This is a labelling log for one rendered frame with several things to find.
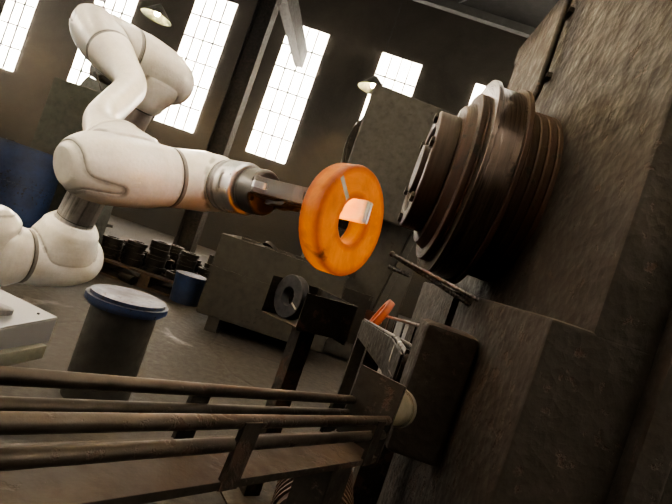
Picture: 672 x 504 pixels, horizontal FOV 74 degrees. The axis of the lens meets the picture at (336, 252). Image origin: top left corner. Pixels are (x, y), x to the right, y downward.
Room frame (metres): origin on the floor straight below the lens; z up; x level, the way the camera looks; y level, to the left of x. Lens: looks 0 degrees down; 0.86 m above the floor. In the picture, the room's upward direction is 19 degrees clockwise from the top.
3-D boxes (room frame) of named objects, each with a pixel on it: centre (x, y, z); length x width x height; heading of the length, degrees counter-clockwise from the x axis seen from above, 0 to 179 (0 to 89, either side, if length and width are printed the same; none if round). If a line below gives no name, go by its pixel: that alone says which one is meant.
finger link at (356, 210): (0.62, 0.01, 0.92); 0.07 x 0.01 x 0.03; 54
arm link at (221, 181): (0.76, 0.19, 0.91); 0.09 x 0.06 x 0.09; 144
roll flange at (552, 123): (1.06, -0.32, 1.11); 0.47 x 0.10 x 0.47; 178
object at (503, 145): (1.06, -0.24, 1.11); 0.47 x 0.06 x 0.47; 178
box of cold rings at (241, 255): (3.83, 0.37, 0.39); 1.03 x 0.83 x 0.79; 92
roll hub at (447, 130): (1.06, -0.14, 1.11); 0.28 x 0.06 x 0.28; 178
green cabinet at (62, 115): (4.03, 2.42, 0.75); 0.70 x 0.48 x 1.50; 178
